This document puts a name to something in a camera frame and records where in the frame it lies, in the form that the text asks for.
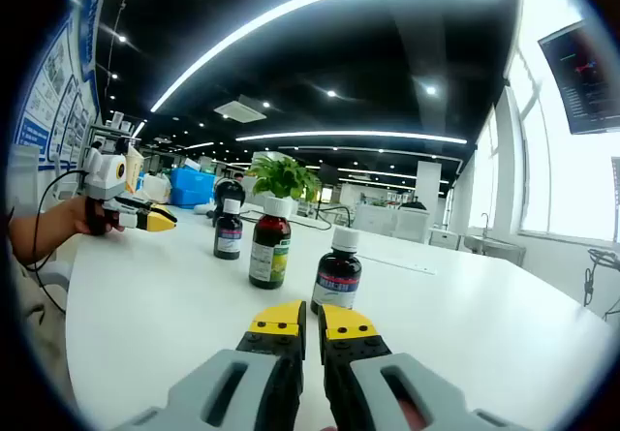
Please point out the white plastic bag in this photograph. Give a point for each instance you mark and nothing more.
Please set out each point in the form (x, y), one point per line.
(155, 189)

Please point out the ceiling air vent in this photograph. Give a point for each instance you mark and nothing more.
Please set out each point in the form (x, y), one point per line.
(239, 109)

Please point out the small white object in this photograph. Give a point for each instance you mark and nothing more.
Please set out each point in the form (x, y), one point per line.
(203, 208)

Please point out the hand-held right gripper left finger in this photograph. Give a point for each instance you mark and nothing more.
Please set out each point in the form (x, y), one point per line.
(203, 392)

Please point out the large green-label medicine bottle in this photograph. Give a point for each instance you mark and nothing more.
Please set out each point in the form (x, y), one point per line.
(269, 256)

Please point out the yellow white bag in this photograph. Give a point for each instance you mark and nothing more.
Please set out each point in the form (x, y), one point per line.
(134, 169)

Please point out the person's left hand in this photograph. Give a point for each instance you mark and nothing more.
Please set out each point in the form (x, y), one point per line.
(80, 215)

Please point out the green potted plant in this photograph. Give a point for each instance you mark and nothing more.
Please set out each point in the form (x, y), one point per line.
(283, 176)

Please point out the small dark medicine bottle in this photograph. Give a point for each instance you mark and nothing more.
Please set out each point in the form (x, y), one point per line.
(227, 237)

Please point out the metal sink with faucet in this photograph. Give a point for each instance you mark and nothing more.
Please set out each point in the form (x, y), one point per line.
(489, 247)

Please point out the black barcode scanner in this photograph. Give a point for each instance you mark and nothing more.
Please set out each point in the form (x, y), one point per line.
(227, 189)

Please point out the white square pillar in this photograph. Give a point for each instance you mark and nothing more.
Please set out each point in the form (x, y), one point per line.
(428, 189)

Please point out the blue plastic crate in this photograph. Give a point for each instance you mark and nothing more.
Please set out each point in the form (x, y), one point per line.
(191, 186)

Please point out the narrow bright window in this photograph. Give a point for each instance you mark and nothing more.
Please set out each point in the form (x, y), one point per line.
(484, 184)

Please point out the metal storage shelf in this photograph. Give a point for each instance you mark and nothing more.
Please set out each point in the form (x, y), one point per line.
(109, 133)

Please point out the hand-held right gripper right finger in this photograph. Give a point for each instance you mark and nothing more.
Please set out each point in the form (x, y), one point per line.
(436, 402)

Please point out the blue white wall poster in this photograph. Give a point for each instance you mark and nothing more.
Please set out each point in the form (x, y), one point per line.
(53, 87)

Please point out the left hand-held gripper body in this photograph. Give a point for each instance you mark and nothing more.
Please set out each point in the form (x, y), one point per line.
(104, 174)

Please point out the black wall monitor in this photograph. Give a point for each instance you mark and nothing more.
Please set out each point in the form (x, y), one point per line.
(586, 77)

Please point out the large bright window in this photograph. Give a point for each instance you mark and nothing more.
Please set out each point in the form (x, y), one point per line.
(581, 184)

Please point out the person's beige clothing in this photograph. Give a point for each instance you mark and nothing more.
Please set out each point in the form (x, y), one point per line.
(39, 329)

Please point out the medium blue-label medicine bottle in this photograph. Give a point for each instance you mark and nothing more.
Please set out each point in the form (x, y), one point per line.
(336, 276)

